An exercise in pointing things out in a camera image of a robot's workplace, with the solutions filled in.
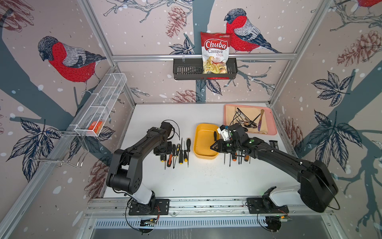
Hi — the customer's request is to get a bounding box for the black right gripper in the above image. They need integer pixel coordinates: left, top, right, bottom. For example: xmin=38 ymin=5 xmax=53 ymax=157
xmin=208 ymin=139 xmax=241 ymax=153

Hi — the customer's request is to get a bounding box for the fat black yellow screwdriver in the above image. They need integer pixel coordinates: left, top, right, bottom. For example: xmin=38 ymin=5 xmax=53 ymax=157
xmin=183 ymin=144 xmax=188 ymax=162

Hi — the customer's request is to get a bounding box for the yellow storage box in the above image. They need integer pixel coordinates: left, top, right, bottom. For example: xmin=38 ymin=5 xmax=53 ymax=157
xmin=194 ymin=123 xmax=219 ymax=160

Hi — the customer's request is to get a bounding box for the black long screwdriver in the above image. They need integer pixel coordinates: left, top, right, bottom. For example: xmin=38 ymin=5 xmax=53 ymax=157
xmin=186 ymin=138 xmax=191 ymax=166

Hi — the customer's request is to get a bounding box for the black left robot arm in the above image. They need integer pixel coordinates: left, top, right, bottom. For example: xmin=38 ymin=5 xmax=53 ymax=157
xmin=105 ymin=121 xmax=173 ymax=207

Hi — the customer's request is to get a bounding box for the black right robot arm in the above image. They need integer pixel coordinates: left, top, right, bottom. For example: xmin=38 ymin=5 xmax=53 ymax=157
xmin=210 ymin=123 xmax=338 ymax=213

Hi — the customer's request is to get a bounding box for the orange box in shelf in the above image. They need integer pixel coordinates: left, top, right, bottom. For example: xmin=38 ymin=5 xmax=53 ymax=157
xmin=88 ymin=121 xmax=104 ymax=134

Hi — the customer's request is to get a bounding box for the beige tray liner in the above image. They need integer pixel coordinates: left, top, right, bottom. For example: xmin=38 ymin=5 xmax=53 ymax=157
xmin=226 ymin=106 xmax=269 ymax=134

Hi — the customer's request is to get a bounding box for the pink tray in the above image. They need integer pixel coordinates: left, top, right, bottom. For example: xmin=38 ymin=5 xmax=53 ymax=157
xmin=223 ymin=104 xmax=278 ymax=135

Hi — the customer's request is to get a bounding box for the Chuba cassava chips bag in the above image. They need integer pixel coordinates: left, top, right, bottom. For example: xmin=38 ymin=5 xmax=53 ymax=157
xmin=201 ymin=32 xmax=231 ymax=74

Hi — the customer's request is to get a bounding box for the wooden handled knife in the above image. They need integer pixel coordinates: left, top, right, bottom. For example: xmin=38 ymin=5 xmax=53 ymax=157
xmin=257 ymin=109 xmax=265 ymax=132

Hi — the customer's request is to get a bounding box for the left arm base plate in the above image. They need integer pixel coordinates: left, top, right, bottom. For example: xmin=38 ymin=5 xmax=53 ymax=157
xmin=127 ymin=199 xmax=170 ymax=216

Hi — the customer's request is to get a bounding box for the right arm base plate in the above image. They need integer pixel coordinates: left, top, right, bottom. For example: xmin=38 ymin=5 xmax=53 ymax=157
xmin=245 ymin=197 xmax=289 ymax=214

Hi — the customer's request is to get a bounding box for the white wire wall shelf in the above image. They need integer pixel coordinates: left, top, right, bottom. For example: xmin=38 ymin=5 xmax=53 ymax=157
xmin=70 ymin=73 xmax=127 ymax=137

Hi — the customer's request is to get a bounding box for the black wall basket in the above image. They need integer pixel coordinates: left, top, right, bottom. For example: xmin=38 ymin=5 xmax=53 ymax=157
xmin=173 ymin=58 xmax=238 ymax=80

